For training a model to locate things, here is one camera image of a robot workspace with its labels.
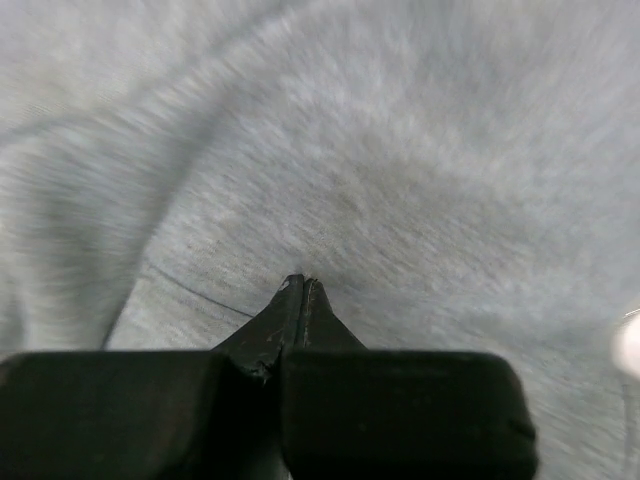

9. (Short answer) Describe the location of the grey zip-up fleece jacket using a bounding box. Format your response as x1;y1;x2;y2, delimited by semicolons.
1;1;639;479

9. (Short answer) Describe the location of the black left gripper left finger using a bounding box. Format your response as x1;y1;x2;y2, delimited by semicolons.
1;275;304;479

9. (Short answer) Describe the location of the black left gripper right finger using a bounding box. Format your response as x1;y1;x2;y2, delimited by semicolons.
280;280;539;479

